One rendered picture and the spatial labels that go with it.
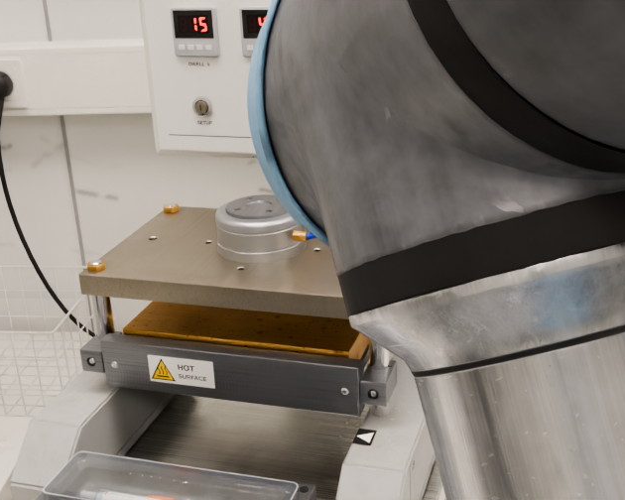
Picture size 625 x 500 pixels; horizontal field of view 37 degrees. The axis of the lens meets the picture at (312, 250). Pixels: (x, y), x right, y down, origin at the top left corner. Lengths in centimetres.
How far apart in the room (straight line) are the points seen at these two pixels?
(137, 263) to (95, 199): 66
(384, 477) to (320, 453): 15
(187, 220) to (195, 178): 52
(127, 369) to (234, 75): 31
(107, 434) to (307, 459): 18
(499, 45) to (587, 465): 11
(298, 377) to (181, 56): 36
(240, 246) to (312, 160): 53
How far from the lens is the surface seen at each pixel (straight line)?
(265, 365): 78
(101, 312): 85
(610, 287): 26
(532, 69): 21
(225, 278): 79
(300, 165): 30
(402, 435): 77
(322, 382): 77
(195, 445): 90
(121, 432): 89
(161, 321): 84
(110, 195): 149
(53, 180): 151
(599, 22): 20
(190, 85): 97
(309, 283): 77
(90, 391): 87
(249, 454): 88
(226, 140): 97
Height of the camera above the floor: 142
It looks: 22 degrees down
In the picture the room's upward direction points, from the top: 3 degrees counter-clockwise
